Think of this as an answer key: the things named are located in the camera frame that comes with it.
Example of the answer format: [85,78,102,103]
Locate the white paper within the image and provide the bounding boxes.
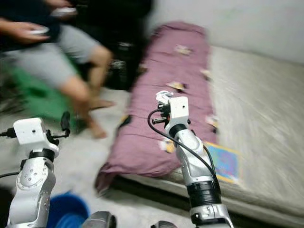
[155,90,174,106]

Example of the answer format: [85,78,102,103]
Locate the blue yellow children's book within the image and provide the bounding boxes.
[203,141,241,184]

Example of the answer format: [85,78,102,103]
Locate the pink duck print blanket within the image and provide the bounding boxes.
[95,21,219,195]

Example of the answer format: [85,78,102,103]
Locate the dark green cloth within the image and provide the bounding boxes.
[2,64,76,126]

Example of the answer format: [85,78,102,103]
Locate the seated person in grey shorts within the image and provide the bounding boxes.
[0,0,115,139]

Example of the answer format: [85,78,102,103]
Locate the grey bed base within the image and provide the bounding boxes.
[109,175,304,228]

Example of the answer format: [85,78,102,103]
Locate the blue plastic bucket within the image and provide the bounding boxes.
[47,192,91,228]

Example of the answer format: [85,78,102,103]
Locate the white handheld controller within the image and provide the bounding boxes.
[28,27,50,37]
[52,6,79,19]

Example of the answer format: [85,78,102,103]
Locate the grey robot left leg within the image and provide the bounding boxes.
[83,211,118,228]

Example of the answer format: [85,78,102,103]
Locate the grey robot leg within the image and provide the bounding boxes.
[83,211,118,228]
[151,220,179,228]

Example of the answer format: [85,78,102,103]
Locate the white quilted mattress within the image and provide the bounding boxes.
[119,45,304,224]

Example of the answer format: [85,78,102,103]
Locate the grey robot right leg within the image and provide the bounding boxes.
[151,220,179,228]

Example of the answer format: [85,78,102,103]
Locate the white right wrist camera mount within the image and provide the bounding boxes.
[169,96,190,131]

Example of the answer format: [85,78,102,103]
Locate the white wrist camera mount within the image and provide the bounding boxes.
[13,118,60,153]
[169,96,190,131]

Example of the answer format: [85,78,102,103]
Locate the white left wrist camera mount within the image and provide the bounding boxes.
[13,118,60,153]

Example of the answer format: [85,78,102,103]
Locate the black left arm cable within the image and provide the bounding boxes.
[0,128,16,139]
[0,171,24,180]

